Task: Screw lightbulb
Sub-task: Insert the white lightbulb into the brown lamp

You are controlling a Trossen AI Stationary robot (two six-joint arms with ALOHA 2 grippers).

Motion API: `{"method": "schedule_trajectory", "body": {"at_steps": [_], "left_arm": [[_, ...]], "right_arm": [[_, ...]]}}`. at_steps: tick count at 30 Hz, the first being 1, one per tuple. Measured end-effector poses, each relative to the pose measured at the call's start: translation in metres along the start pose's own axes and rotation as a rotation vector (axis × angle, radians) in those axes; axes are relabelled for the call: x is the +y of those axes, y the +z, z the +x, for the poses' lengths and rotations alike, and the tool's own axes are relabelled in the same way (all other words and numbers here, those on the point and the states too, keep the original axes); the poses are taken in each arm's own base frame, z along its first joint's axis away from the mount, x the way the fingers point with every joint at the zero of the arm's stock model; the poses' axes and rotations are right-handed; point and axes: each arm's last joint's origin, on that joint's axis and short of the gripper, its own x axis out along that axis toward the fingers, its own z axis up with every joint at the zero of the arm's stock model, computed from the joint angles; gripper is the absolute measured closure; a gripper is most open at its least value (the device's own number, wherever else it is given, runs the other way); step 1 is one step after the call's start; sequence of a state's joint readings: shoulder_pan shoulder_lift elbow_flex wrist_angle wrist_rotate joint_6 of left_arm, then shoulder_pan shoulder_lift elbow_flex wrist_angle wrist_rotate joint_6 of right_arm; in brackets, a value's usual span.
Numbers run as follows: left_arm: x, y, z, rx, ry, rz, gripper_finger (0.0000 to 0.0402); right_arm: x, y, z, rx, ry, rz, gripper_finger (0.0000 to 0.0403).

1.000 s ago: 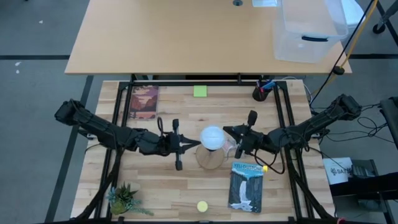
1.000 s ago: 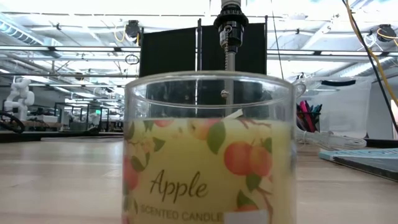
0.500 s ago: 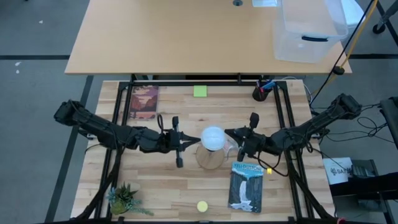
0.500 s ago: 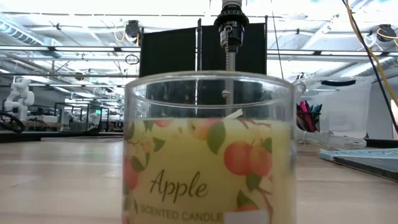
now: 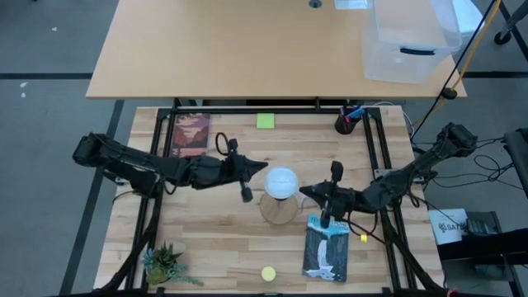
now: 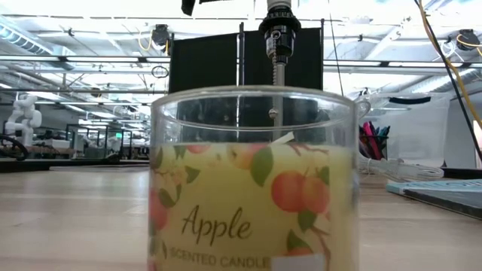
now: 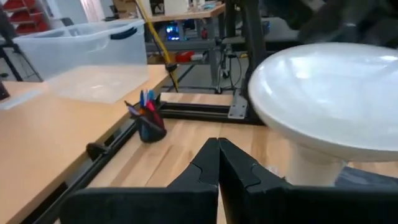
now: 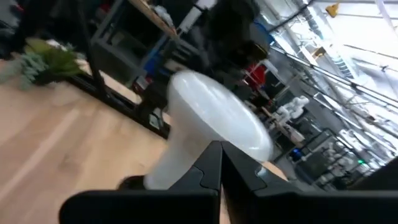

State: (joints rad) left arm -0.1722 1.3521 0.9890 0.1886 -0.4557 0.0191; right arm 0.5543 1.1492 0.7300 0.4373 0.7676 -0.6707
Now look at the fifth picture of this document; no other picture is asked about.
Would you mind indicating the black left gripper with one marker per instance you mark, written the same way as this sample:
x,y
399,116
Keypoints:
x,y
236,171

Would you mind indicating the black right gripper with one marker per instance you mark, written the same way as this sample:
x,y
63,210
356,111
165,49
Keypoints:
x,y
338,200

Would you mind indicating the lamp with wooden base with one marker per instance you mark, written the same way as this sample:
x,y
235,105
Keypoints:
x,y
278,212

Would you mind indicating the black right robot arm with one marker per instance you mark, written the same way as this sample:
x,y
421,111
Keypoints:
x,y
396,181

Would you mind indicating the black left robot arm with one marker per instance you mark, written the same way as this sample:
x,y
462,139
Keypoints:
x,y
123,158

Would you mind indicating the green sticky note pad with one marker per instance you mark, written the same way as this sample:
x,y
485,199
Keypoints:
x,y
265,121

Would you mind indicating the Yellowstone waterfall booklet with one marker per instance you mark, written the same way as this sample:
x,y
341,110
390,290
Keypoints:
x,y
326,255

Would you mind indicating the black pen cup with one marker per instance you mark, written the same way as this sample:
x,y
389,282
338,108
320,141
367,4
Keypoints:
x,y
344,127

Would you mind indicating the canyon sunset notebook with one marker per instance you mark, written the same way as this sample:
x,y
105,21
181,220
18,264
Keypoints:
x,y
190,134

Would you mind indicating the blue pen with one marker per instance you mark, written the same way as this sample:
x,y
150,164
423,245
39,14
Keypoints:
x,y
356,112

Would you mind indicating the light wooden desk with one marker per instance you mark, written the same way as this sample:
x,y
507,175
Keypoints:
x,y
227,49

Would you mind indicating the artificial succulent plant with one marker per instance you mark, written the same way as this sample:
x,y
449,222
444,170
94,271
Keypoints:
x,y
163,264

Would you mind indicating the white printed box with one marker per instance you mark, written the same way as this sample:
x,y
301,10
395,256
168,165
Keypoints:
x,y
447,227

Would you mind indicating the black electronic device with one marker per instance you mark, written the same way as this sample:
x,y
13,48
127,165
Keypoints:
x,y
482,224

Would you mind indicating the grey desk grommet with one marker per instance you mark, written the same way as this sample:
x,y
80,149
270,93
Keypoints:
x,y
315,3

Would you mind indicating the black cart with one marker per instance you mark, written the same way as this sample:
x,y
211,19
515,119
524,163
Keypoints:
x,y
486,251

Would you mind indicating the clear plastic storage bin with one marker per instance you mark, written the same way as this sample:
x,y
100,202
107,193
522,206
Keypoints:
x,y
412,41

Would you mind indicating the white paper sheet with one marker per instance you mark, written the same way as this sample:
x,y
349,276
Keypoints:
x,y
350,4

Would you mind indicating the black stand leg with caster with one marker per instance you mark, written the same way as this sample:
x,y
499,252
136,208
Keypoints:
x,y
504,38

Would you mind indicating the black aluminium frame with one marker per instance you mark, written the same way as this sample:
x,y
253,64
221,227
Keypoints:
x,y
371,136

